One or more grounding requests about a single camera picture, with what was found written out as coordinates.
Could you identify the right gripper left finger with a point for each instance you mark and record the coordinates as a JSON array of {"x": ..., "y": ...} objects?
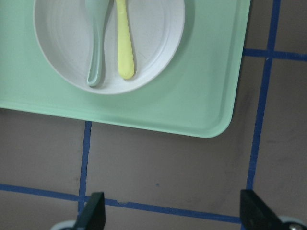
[{"x": 93, "y": 216}]

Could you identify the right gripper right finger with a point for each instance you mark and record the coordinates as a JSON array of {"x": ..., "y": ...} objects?
[{"x": 256, "y": 215}]

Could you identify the yellow plastic fork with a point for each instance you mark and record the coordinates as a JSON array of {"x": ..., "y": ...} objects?
[{"x": 126, "y": 67}]

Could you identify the white round plate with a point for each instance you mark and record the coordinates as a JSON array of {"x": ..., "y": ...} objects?
[{"x": 64, "y": 34}]

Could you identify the light green plastic spoon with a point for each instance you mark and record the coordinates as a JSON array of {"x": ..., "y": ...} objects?
[{"x": 97, "y": 13}]

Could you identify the light green plastic tray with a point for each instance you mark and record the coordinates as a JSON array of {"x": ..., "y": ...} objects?
[{"x": 194, "y": 95}]

